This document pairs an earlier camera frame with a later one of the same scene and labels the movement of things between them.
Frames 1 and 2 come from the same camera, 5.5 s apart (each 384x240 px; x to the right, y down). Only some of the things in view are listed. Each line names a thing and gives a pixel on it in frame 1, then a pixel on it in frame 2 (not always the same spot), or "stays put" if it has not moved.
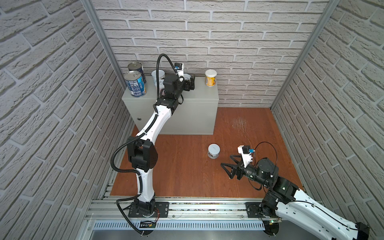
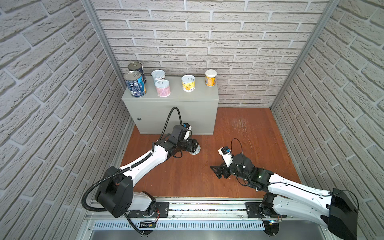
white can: x=213 y=151 → x=196 y=152
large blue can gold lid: x=135 y=83 stays put
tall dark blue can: x=138 y=66 stays put
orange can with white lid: x=210 y=77 stays put
